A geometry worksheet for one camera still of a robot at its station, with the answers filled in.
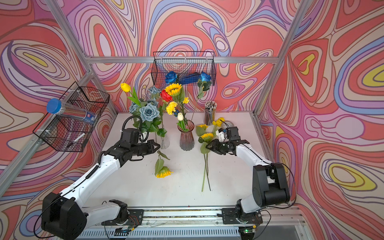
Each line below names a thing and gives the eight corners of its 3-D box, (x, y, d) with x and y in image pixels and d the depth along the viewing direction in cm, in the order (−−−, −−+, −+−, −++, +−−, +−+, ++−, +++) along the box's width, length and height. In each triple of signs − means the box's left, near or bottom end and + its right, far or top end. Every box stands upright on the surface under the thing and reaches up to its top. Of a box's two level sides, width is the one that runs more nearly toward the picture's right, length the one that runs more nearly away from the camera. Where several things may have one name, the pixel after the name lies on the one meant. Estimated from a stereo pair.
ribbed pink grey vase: (185, 154, 98) (183, 134, 81) (179, 146, 102) (176, 126, 85) (197, 146, 102) (197, 126, 85) (191, 139, 106) (190, 118, 89)
